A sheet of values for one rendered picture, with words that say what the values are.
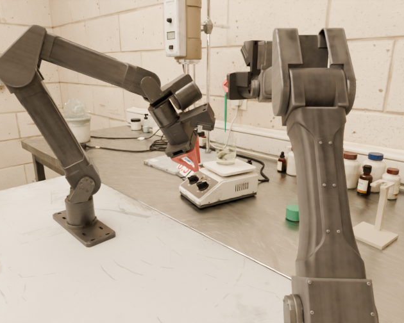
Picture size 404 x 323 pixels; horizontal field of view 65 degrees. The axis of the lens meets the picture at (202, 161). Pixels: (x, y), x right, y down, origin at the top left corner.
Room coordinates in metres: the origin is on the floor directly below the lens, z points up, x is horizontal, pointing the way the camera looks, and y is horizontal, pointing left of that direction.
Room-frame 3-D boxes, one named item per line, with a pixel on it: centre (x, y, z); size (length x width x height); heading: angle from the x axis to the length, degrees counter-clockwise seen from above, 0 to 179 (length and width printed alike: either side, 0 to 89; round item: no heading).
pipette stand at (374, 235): (0.63, -0.38, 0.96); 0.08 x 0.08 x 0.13; 37
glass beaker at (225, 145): (0.90, -0.07, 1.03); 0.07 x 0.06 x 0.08; 118
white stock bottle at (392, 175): (0.86, -0.55, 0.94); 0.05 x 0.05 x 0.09
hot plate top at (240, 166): (0.89, -0.08, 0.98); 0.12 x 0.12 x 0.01; 29
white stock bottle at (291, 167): (1.07, -0.33, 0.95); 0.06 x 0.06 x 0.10
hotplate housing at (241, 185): (0.88, -0.06, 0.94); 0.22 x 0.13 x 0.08; 120
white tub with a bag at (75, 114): (1.57, 0.63, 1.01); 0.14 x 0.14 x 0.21
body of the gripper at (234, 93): (0.81, -0.12, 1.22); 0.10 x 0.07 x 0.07; 119
